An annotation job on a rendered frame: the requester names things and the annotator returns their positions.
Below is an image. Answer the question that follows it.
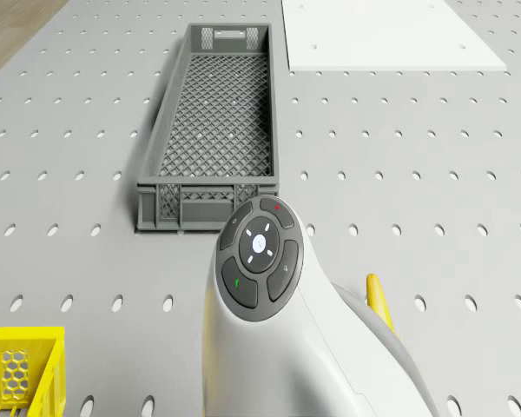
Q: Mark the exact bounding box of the banana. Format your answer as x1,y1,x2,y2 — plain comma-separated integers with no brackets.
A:
365,273,397,332

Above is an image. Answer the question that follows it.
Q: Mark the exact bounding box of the dark grey basket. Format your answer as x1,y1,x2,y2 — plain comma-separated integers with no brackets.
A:
135,23,280,234

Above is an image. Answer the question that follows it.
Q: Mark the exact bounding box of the white board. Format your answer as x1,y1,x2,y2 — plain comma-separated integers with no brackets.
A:
280,0,509,73

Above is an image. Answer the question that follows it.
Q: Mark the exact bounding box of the yellow basket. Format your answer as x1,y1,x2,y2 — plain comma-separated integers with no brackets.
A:
0,326,67,417

